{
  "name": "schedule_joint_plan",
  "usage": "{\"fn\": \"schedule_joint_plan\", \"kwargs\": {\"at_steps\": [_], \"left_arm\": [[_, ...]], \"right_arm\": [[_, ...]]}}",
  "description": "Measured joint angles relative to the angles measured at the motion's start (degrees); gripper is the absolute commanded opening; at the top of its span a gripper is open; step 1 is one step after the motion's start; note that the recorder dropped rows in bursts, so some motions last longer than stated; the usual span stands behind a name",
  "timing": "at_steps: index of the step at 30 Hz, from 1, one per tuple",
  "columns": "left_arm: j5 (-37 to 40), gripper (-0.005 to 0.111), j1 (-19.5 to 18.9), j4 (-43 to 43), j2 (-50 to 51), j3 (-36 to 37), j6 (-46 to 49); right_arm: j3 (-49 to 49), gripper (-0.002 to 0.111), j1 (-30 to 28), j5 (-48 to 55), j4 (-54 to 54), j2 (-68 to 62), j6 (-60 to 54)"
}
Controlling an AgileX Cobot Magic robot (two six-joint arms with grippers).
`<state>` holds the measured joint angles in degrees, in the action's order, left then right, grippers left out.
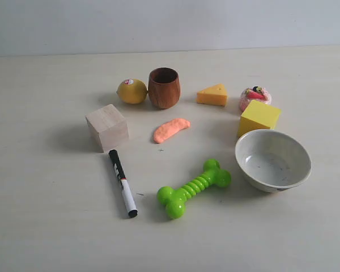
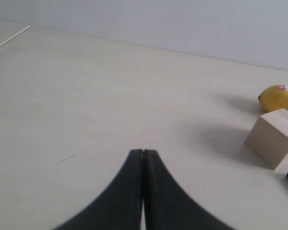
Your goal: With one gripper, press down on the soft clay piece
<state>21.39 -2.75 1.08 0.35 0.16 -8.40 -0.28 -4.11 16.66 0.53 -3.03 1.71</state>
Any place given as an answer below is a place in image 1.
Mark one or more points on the orange squishy piece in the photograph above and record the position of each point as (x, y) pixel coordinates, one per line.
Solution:
(169, 129)

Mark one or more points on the brown wooden cup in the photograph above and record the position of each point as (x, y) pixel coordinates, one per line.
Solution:
(164, 87)

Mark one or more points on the light wooden cube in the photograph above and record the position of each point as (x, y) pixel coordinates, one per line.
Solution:
(108, 127)

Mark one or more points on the yellow lemon with sticker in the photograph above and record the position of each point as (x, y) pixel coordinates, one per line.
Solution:
(132, 91)

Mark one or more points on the yellow cheese wedge toy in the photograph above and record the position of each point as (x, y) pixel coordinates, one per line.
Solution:
(214, 95)

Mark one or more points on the green bone chew toy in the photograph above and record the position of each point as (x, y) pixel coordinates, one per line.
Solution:
(174, 199)

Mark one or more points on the black and white marker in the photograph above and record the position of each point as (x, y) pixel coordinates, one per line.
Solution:
(127, 196)

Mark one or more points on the yellow foam cube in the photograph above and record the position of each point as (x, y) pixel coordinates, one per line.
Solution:
(258, 115)

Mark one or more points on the pink toy cake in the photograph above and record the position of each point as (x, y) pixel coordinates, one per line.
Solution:
(257, 93)

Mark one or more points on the white ceramic bowl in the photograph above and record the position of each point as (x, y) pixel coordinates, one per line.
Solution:
(272, 161)

